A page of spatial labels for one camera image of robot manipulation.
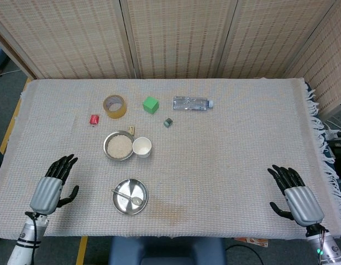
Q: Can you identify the round steel plate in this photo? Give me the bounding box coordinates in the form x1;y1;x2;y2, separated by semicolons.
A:
112;178;149;216

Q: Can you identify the beige woven tablecloth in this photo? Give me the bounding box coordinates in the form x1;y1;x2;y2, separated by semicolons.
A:
0;78;341;240

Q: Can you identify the metal spoon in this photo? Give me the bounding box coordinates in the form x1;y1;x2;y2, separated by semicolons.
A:
112;189;144;206

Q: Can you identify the white rice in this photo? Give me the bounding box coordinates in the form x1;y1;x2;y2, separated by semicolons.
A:
107;134;133;158

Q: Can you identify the white paper cup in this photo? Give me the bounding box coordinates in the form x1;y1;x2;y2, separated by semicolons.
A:
132;136;153;159

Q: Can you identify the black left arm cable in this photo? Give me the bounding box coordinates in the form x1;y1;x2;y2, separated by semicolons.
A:
25;211;41;251

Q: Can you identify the clear plastic water bottle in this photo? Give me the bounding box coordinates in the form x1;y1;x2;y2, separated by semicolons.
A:
172;96;214;111

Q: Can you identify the black equipment case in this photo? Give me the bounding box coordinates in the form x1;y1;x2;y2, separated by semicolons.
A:
327;135;341;177

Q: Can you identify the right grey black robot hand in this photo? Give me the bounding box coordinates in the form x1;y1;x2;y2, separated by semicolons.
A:
267;165;325;227

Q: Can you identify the black floor cable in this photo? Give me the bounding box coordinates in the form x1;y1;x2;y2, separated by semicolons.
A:
225;244;264;265

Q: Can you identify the large green cube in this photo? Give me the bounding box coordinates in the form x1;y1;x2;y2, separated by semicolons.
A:
143;96;160;114

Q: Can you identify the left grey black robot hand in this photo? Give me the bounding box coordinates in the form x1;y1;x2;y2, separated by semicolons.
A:
29;153;80;216

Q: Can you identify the dark blue padded base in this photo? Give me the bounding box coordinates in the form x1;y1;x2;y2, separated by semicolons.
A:
108;236;228;265

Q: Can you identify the orange printed paper bag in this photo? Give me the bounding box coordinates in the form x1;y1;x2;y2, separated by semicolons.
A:
233;237;270;248

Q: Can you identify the steel bowl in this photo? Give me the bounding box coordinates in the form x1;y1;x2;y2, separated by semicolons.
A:
103;130;137;161

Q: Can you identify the woven bamboo screen panel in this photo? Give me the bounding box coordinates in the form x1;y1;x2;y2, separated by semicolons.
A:
0;0;134;80
217;0;338;80
282;0;341;116
120;0;239;80

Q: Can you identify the yellow tape roll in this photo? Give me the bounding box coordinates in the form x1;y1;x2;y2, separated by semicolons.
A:
103;94;127;120

